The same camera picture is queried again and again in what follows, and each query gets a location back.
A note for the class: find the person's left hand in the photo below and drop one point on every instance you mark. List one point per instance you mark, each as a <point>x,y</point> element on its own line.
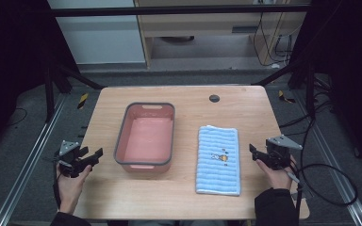
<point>70,187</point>

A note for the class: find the light wooden desk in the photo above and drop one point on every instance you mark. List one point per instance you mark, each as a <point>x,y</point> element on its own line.
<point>201,28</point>

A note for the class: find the person's right hand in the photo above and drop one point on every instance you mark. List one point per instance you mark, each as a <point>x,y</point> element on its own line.
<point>276,177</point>

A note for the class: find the black metal stand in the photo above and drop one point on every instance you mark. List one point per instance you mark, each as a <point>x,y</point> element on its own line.
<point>48,94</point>
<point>309,91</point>

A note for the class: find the pink basin with grey rim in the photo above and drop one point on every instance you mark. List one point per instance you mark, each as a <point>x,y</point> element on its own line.
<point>146,138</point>

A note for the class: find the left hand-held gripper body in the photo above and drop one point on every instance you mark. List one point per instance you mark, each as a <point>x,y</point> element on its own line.
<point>70,157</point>

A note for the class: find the black curtain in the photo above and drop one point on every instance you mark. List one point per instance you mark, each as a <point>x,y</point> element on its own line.
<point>12,62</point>
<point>348,62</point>

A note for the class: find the yellow black striped tape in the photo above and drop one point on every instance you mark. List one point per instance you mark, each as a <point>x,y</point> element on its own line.
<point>285,97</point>
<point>82,100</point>

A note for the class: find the blue striped towel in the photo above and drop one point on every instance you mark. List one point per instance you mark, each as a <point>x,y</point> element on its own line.
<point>218,163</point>

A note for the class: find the white cabinet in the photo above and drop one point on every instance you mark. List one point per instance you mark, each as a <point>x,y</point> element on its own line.
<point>100,37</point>

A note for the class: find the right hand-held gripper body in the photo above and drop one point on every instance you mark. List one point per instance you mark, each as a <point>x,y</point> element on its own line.
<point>278,150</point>

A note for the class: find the aluminium floor rail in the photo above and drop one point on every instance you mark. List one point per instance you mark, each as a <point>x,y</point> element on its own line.
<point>28,160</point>
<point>336,175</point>

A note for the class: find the black horizontal frame bar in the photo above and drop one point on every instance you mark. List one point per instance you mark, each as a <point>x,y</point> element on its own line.
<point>169,10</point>

